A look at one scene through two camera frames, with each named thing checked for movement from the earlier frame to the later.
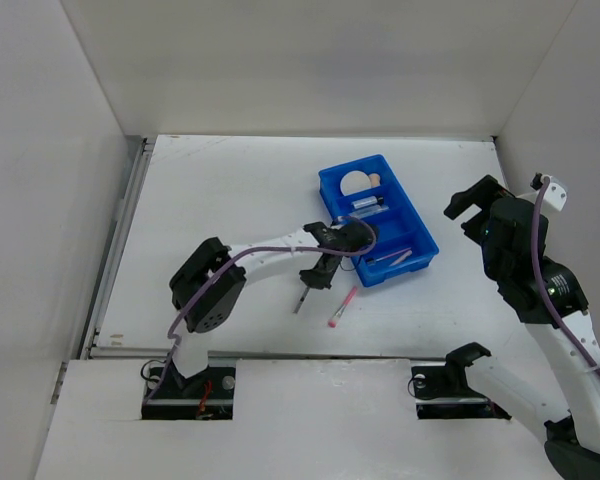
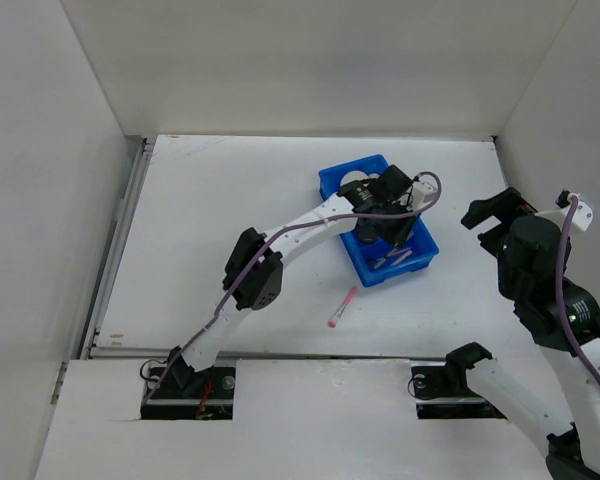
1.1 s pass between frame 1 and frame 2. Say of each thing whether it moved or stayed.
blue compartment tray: stayed
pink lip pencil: stayed
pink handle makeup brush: stayed
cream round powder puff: stayed
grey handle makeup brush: moved
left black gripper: moved
